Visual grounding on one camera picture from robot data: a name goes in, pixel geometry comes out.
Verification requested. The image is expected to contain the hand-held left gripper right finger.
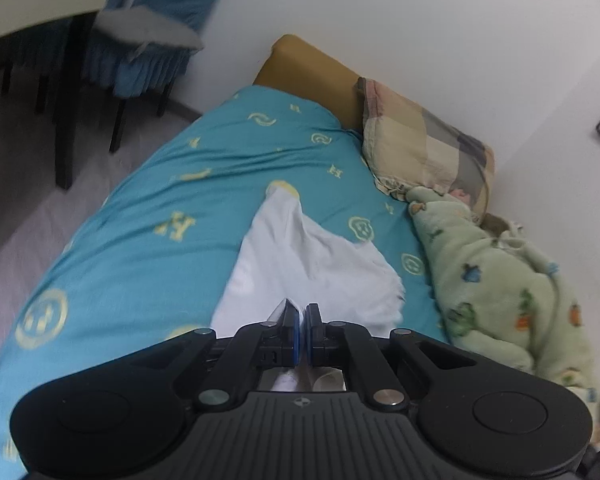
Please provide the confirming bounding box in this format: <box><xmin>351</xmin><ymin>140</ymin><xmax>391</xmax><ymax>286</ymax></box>
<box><xmin>305</xmin><ymin>303</ymin><xmax>479</xmax><ymax>409</ymax></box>

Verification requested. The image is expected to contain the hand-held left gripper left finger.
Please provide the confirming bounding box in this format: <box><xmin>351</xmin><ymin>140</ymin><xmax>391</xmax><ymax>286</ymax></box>
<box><xmin>124</xmin><ymin>299</ymin><xmax>304</xmax><ymax>412</ymax></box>

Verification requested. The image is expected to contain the white t-shirt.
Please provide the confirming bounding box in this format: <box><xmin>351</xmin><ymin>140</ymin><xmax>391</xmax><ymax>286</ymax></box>
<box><xmin>211</xmin><ymin>187</ymin><xmax>407</xmax><ymax>394</ymax></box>

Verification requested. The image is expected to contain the green printed fleece blanket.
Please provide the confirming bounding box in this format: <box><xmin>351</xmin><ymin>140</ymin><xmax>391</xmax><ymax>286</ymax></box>
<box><xmin>405</xmin><ymin>185</ymin><xmax>600</xmax><ymax>413</ymax></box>

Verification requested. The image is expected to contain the bed with teal sheet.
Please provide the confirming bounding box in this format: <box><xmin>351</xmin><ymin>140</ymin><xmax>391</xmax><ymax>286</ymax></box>
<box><xmin>0</xmin><ymin>85</ymin><xmax>600</xmax><ymax>480</ymax></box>

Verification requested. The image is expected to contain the checked beige pillow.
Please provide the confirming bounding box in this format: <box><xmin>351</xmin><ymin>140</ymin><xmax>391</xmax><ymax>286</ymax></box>
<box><xmin>355</xmin><ymin>77</ymin><xmax>497</xmax><ymax>226</ymax></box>

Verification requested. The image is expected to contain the mustard headboard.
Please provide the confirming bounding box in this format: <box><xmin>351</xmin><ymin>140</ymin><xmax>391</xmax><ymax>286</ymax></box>
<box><xmin>252</xmin><ymin>35</ymin><xmax>367</xmax><ymax>132</ymax></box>

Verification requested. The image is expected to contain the blue covered chair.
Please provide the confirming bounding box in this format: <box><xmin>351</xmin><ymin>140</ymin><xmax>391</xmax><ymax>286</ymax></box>
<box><xmin>0</xmin><ymin>20</ymin><xmax>74</xmax><ymax>117</ymax></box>
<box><xmin>80</xmin><ymin>0</ymin><xmax>242</xmax><ymax>155</ymax></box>

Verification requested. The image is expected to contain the grey seat cushion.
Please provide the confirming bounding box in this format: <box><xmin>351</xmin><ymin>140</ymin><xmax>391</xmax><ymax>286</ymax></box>
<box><xmin>95</xmin><ymin>7</ymin><xmax>204</xmax><ymax>54</ymax></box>

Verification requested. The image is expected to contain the dark table with white rail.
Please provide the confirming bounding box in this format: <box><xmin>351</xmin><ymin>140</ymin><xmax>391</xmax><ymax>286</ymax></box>
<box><xmin>0</xmin><ymin>0</ymin><xmax>112</xmax><ymax>192</ymax></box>

